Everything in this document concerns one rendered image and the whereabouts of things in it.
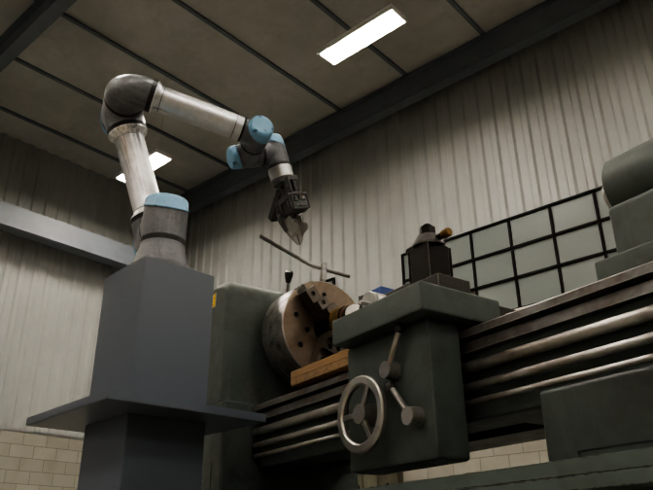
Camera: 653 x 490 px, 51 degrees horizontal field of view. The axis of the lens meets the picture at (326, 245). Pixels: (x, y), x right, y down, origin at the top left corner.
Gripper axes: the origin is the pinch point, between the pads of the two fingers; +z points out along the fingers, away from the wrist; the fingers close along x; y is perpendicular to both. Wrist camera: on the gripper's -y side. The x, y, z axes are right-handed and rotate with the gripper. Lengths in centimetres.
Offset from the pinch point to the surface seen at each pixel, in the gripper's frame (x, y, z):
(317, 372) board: -22, 21, 42
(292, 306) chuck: -7.9, -0.6, 19.9
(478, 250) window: 643, -444, -98
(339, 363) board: -22, 31, 42
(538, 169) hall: 701, -345, -175
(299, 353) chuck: -10.2, -0.6, 34.0
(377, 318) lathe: -33, 62, 37
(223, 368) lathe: -26.4, -17.5, 31.6
